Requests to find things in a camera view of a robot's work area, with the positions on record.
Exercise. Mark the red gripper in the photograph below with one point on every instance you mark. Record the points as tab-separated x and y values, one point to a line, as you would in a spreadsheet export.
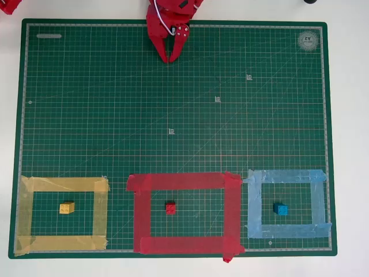
158	32

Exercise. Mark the red toy brick cube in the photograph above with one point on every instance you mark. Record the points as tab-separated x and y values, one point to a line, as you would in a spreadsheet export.
171	208

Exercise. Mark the red leader arm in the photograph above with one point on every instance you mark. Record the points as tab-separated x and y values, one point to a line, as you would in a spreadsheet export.
10	7

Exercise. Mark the red tape square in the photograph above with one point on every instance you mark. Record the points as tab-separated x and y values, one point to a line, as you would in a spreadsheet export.
184	181

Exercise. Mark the blue tape square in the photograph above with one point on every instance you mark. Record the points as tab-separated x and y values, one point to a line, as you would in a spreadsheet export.
288	176

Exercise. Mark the yellow tape square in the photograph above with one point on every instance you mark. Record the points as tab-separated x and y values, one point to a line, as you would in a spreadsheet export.
57	184

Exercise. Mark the yellow toy brick cube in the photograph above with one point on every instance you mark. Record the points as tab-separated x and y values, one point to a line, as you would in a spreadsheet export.
67	208

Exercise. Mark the blue toy brick cube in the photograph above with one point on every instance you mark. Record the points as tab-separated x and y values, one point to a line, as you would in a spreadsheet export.
280	209

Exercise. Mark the green cutting mat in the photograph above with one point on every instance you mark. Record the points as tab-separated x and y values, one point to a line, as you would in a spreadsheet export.
115	115

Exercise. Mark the small black knob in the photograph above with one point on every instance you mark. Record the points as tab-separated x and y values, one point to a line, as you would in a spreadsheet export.
310	1

